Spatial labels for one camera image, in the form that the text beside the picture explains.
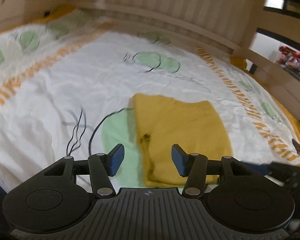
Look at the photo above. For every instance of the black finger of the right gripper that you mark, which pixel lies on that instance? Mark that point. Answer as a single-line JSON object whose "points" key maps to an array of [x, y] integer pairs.
{"points": [[262, 169]]}

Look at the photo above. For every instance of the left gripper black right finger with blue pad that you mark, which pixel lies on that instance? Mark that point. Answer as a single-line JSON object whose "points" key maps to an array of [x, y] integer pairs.
{"points": [[195, 167]]}

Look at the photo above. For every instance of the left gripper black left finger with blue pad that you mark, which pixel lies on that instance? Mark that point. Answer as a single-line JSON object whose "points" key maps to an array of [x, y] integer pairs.
{"points": [[61, 176]]}

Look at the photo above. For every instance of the mustard yellow knit sweater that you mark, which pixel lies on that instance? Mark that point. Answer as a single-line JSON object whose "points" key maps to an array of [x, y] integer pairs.
{"points": [[161, 122]]}

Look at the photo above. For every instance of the red clothes pile in doorway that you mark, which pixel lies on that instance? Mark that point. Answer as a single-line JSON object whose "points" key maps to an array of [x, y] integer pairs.
{"points": [[289, 61]]}

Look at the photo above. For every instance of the white leaf-print bed cover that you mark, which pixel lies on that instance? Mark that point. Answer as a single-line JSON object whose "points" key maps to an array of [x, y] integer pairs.
{"points": [[66, 88]]}

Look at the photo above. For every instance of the beige striped wooden headboard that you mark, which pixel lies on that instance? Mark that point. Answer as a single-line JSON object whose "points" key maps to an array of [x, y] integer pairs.
{"points": [[222, 24]]}

